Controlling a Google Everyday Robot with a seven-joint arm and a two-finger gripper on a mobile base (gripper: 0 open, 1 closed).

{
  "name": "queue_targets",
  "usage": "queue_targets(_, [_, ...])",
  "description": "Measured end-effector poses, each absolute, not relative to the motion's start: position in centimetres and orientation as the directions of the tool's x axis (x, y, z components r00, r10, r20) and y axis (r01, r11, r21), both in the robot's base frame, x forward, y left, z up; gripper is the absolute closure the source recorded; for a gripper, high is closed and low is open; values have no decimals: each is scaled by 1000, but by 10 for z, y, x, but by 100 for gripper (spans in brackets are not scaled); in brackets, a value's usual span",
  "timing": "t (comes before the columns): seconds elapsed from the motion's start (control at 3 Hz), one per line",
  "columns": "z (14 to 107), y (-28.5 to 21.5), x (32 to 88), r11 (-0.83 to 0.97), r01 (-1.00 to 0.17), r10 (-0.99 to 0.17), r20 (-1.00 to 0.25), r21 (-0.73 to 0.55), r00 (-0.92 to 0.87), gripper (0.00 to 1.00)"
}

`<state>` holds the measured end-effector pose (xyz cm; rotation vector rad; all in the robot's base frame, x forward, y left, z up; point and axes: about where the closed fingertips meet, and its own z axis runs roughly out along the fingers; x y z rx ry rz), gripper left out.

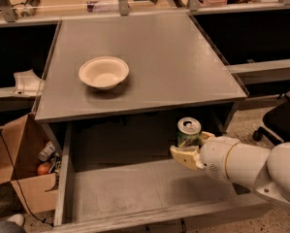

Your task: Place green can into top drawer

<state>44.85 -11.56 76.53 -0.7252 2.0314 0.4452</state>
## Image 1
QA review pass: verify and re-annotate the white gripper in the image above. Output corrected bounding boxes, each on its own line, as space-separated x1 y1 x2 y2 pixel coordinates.
170 131 240 183

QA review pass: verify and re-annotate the green soda can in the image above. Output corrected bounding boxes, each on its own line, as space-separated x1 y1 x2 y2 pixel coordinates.
177 117 202 148

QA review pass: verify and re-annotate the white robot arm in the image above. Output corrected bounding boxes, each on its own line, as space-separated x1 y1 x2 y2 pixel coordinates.
170 134 290 211

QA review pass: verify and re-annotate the grey cabinet with top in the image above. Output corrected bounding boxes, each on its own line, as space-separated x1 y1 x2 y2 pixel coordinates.
34 11 248 124

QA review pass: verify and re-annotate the open grey top drawer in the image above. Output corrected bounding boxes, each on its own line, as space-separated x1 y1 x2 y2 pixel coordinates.
54 112 271 233

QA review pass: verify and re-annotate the black office chair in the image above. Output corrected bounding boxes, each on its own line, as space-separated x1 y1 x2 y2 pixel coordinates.
243 88 290 233

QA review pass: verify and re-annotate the white paper bowl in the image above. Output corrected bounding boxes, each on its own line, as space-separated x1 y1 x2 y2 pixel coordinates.
79 56 129 90

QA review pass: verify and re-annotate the white bottle in box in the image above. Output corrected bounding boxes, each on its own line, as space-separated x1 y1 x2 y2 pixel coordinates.
38 142 55 162

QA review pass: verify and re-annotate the orange fruit in box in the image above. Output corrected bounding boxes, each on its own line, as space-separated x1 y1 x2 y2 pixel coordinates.
37 162 50 176

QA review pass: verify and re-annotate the white paper on shelf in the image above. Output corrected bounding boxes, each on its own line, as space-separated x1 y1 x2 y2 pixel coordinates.
12 70 45 97

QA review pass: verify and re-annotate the brown cardboard box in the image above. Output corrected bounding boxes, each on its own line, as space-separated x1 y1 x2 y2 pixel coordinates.
0 114 58 214

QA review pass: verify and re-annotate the white shoe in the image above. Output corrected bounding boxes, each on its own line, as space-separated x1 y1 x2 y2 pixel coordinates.
7 214 25 226

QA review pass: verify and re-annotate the handheld tool on desk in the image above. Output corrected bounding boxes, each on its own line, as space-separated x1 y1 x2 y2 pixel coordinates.
20 0 41 17

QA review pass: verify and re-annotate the black floor cable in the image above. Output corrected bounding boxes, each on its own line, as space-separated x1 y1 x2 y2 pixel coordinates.
0 110 54 227

